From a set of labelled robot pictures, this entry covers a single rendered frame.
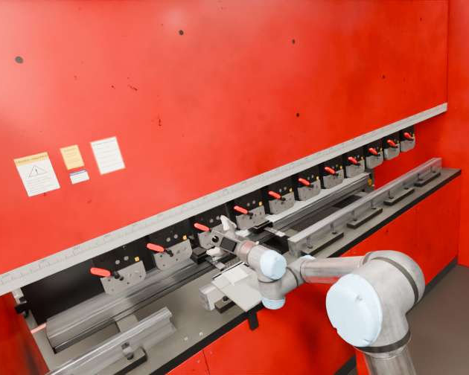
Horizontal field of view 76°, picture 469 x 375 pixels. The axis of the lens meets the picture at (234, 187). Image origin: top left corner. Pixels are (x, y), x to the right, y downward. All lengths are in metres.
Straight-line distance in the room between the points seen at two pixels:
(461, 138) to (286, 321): 2.01
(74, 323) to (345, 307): 1.21
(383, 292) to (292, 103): 1.07
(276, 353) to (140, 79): 1.37
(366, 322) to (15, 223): 0.97
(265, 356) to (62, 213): 1.11
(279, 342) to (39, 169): 1.28
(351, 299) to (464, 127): 2.41
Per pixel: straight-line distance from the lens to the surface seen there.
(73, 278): 1.78
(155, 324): 1.38
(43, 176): 1.09
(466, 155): 2.97
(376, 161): 2.11
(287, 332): 1.69
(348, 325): 0.67
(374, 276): 0.67
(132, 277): 1.23
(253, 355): 1.60
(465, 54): 2.87
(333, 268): 0.89
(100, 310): 1.59
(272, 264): 0.90
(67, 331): 1.59
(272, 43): 1.48
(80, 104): 1.10
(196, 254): 1.61
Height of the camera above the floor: 1.78
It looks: 17 degrees down
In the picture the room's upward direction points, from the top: 11 degrees counter-clockwise
